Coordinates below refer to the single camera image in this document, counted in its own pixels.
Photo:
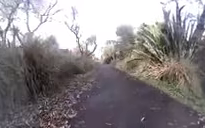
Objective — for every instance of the bare leaning tree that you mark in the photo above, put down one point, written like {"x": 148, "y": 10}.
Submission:
{"x": 79, "y": 40}

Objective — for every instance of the dark asphalt path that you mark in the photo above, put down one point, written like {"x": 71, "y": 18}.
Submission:
{"x": 120, "y": 100}

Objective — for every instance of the leaf-littered dirt verge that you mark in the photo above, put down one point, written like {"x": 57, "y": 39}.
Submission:
{"x": 61, "y": 106}

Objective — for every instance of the flax bushes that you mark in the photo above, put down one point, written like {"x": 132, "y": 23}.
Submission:
{"x": 163, "y": 50}

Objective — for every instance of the tall dry grass bushes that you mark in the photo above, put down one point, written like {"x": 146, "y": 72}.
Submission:
{"x": 26, "y": 73}

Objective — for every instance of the grass verge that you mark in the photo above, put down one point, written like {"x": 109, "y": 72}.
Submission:
{"x": 176, "y": 91}

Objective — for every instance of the bare trees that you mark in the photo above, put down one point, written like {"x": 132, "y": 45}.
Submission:
{"x": 13, "y": 20}

